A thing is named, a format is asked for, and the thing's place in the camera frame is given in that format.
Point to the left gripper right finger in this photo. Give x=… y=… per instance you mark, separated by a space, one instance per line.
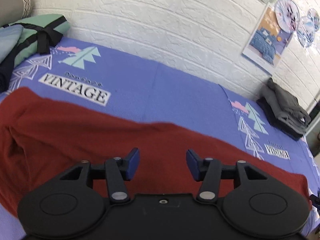
x=199 y=167

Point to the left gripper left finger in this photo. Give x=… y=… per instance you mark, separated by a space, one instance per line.
x=127 y=166

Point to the red pants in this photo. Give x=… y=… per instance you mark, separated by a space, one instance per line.
x=40 y=138

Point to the blue printed bed sheet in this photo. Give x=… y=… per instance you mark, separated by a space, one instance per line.
x=133 y=88

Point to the dark navy folded garment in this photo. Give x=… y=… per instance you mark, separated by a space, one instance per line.
x=273 y=121

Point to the grey folded pants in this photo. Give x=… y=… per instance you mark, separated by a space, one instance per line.
x=286 y=109

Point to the black folded garment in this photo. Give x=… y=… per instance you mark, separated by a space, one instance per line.
x=6 y=69

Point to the light blue folded cloth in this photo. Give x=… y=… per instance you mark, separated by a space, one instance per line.
x=9 y=37

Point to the white floral paper fan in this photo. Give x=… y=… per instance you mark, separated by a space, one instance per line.
x=287 y=15

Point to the small blue paper fan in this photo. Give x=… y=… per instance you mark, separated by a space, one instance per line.
x=308 y=27

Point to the grey bolster pillow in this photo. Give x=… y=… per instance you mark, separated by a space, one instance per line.
x=14 y=10

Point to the bedding poster on wall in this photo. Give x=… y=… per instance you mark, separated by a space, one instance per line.
x=267 y=43

